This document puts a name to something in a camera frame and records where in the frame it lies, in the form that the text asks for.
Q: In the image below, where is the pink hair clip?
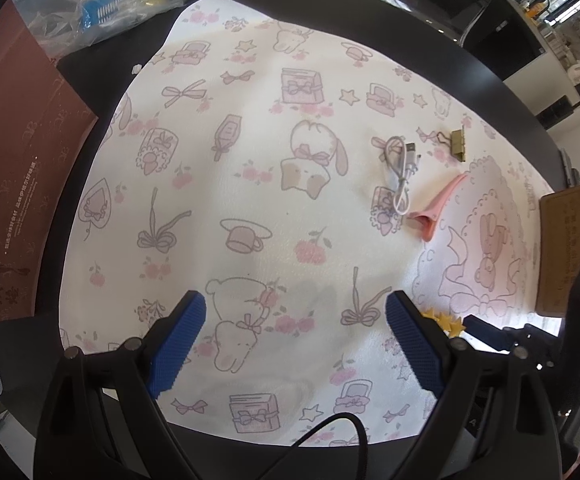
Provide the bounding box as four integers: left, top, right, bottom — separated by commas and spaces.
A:
407, 172, 471, 242

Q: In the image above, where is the black cable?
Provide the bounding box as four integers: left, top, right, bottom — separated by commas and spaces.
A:
259, 412, 371, 480

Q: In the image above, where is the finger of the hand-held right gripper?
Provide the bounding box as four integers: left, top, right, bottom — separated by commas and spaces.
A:
463, 314, 564, 377

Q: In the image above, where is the white printed cloth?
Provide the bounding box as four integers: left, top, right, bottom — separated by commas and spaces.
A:
58, 0, 572, 449

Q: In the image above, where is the blue white packet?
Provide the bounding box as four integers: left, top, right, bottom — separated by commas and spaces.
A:
80, 0, 147, 29

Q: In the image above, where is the brown paper bag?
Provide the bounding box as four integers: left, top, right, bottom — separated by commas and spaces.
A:
0, 7, 101, 324

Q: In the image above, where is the white usb cable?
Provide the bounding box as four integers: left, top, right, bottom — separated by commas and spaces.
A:
371, 134, 424, 219

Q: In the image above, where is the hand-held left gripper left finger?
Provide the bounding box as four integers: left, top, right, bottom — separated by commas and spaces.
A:
32, 289, 207, 480

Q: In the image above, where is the transparent acrylic chair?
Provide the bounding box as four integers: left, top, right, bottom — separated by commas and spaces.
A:
372, 0, 496, 44

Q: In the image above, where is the white kitchen counter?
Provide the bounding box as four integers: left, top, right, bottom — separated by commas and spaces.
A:
499, 0, 580, 132

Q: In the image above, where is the cardboard box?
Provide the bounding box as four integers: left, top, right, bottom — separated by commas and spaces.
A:
536, 178, 580, 319

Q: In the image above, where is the yellow star hair clip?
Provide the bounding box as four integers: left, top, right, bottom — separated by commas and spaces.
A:
419, 309, 467, 336

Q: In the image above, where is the gold binder clip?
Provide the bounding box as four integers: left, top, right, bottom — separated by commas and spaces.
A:
432, 128, 467, 164

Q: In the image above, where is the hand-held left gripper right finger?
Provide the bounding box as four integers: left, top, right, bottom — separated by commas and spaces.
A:
385, 289, 566, 480

